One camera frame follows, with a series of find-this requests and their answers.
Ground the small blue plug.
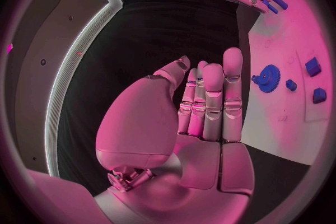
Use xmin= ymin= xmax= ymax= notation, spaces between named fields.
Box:
xmin=284 ymin=78 xmax=298 ymax=92

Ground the white task board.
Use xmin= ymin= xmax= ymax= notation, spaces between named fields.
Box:
xmin=236 ymin=0 xmax=330 ymax=166

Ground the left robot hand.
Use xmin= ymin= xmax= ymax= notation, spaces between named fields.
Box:
xmin=92 ymin=46 xmax=256 ymax=224

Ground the blue gear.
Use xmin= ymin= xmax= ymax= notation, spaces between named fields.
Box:
xmin=250 ymin=64 xmax=282 ymax=94

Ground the blue block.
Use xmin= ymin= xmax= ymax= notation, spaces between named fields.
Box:
xmin=304 ymin=57 xmax=322 ymax=78
xmin=312 ymin=87 xmax=328 ymax=104

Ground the blue long cylinder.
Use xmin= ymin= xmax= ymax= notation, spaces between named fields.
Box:
xmin=262 ymin=0 xmax=279 ymax=15
xmin=270 ymin=0 xmax=290 ymax=11

